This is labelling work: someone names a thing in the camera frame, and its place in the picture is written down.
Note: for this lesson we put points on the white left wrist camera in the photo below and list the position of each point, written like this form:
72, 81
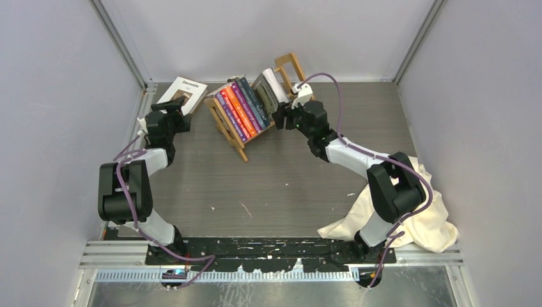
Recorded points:
142, 130

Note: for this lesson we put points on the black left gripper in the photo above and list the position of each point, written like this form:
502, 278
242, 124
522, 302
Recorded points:
174, 112

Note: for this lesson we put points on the purple 52-Storey Treehouse book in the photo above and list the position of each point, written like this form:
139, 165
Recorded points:
226, 109

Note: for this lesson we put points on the white Decorate Furniture book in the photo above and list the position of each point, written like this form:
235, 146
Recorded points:
192, 91

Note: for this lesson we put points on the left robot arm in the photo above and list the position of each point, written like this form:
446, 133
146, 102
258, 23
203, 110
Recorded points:
124, 189

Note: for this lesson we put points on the floral Louisa May Alcott book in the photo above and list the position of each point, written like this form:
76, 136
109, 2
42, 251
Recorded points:
257, 103

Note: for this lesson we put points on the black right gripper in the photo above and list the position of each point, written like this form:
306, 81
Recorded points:
285, 110

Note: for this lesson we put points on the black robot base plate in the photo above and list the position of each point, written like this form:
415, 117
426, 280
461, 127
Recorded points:
268, 254

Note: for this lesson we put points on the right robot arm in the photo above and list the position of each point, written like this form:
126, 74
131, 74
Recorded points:
397, 191

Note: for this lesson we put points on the cream cloth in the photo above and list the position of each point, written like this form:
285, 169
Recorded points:
429, 229

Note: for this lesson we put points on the blue Nineteen Eighty-Four book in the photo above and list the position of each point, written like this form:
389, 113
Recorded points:
260, 125

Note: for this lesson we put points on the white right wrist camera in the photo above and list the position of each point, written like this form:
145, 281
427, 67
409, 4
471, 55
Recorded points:
303, 93

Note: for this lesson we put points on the orange 78-Storey Treehouse book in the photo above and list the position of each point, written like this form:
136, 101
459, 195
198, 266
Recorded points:
237, 110

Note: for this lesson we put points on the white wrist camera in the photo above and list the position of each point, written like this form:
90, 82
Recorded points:
303, 93
142, 130

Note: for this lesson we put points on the magenta paperback book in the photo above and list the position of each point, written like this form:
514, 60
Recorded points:
252, 123

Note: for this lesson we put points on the stack of grey magazines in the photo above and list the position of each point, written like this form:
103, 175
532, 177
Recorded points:
268, 87

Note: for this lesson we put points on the red Treehouse book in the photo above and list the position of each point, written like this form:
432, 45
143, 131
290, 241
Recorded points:
242, 131

